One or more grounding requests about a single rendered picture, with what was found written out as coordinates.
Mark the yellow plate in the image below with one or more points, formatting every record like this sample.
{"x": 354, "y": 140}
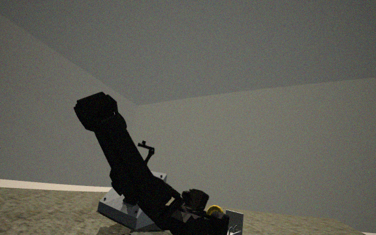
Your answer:
{"x": 214, "y": 208}

